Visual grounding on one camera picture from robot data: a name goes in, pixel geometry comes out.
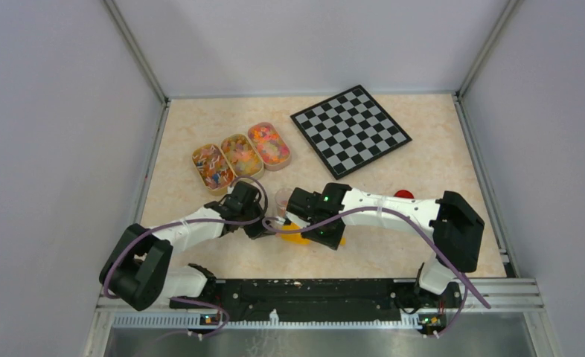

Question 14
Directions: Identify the yellow plastic scoop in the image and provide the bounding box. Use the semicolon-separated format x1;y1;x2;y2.
278;224;348;248

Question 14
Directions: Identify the clear glass jar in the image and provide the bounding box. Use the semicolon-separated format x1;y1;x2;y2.
275;187;293;218

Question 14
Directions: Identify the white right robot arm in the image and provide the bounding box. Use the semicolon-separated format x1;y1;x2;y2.
284;183;485;306

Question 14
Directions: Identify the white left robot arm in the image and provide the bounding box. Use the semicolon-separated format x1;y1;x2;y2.
99;176;269;311

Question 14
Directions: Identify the pink tray with candies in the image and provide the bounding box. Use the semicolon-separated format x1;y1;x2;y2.
247;122;292;171

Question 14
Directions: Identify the cream tray with gummies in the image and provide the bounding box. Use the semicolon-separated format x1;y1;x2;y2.
220;134;265;179

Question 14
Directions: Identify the yellow tray with lollipops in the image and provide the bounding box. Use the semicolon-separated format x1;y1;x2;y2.
191;144;236;196

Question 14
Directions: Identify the red jar lid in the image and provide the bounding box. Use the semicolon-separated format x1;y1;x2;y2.
394;190;414;199

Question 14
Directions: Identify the black white chessboard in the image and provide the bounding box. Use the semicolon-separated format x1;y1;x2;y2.
290;85;412;180

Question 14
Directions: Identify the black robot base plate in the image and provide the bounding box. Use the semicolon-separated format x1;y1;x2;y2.
197;278;462;322

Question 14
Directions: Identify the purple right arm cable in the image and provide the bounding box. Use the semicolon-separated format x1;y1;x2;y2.
261;205;492;338

